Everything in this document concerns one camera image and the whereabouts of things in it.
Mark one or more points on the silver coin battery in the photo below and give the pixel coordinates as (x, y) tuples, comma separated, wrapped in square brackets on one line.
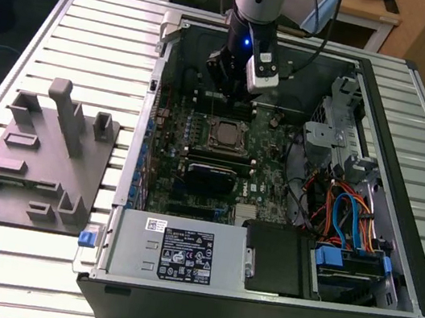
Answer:
[(276, 118)]

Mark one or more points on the metal locking lever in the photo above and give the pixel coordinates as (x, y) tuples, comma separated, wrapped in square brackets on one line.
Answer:
[(213, 108)]

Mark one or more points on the black expansion slot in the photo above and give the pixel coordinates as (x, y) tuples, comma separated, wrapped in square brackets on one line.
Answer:
[(187, 210)]

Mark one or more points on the green motherboard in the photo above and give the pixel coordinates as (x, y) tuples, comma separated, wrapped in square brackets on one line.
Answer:
[(274, 177)]

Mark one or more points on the black PC case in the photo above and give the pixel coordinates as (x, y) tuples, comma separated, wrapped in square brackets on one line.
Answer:
[(211, 314)]

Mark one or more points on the grey parts rack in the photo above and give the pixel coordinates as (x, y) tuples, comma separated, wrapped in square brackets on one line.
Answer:
[(49, 181)]

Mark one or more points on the blue disk carrier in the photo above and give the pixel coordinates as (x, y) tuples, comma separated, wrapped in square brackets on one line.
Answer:
[(329, 256)]

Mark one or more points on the silver power supply unit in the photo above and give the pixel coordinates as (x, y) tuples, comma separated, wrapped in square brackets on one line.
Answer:
[(133, 243)]

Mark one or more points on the blue case latch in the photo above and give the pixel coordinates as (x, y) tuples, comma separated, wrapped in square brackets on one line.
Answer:
[(86, 239)]

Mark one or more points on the grey metal drive cage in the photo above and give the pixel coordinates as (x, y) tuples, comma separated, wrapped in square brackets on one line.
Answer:
[(318, 136)]

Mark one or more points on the black plastic shroud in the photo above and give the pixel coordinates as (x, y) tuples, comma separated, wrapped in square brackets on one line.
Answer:
[(281, 260)]

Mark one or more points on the silver heatsink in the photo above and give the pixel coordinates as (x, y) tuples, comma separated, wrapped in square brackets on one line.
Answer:
[(246, 211)]

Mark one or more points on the CPU with silver top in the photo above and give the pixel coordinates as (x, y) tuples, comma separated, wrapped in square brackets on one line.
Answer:
[(228, 133)]

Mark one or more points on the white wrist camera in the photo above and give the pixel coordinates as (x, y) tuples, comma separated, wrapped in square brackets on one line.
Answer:
[(262, 79)]

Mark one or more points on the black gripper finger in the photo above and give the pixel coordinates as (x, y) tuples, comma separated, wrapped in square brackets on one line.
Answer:
[(234, 103)]

